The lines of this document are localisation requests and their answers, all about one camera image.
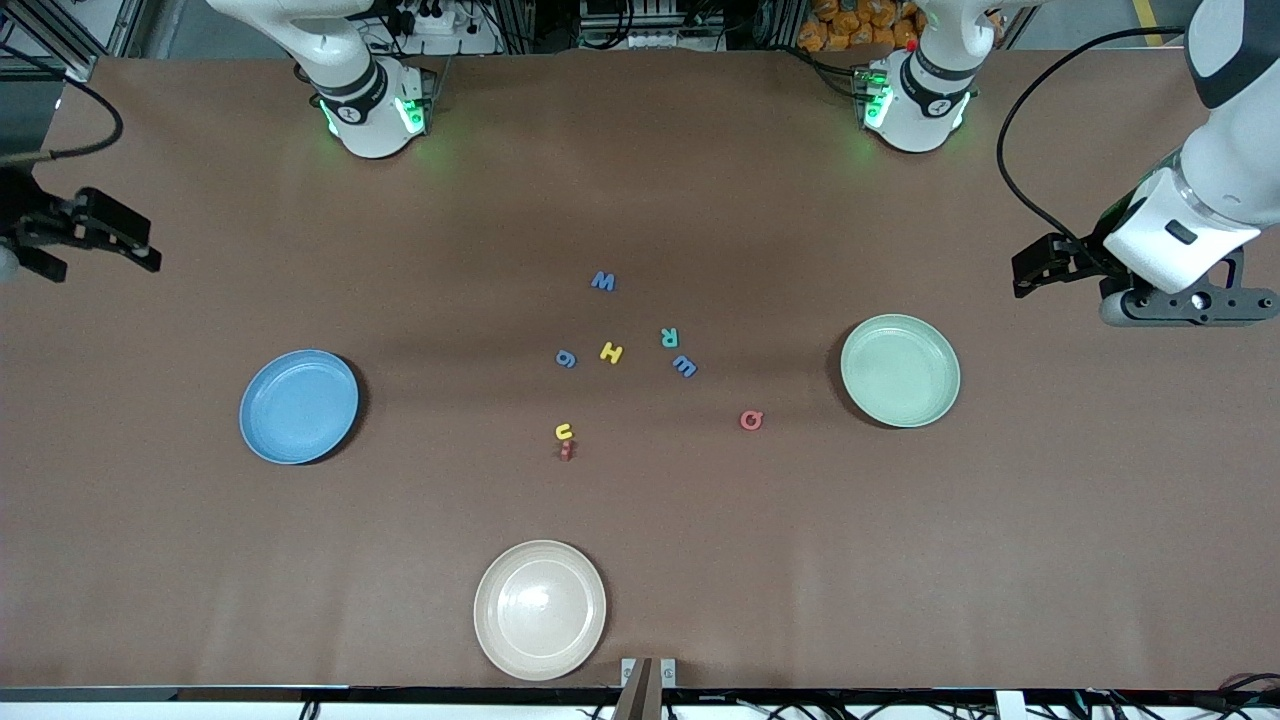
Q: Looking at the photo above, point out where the green plate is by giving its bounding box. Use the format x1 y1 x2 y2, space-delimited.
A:
839 313 962 429

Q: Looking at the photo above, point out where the blue plate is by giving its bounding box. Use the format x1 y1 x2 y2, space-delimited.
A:
238 348 360 466

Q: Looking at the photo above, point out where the orange packets pile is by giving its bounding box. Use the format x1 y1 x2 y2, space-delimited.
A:
797 0 1004 53

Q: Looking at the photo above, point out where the white power strip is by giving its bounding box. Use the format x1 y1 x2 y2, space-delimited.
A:
385 0 501 57

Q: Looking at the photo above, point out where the brown table cover sheet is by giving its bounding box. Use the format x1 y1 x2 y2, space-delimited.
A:
0 48 1280 691

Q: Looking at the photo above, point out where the beige plate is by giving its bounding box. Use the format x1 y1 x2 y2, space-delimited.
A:
473 540 608 682

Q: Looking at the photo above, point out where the brown wedge-shaped pole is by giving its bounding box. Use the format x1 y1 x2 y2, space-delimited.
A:
612 657 656 720

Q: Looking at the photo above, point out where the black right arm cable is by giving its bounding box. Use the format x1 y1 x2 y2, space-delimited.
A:
0 78 124 167

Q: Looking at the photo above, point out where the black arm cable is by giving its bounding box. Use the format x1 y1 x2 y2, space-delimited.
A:
996 27 1216 283
0 78 124 167

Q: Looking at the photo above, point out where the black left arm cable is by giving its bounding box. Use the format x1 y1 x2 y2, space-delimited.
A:
996 27 1216 283

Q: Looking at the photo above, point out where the metal table edge rail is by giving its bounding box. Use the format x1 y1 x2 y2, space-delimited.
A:
0 685 1280 707

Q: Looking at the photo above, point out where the grey metal edge bracket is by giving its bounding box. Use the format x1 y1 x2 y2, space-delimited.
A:
620 657 678 691

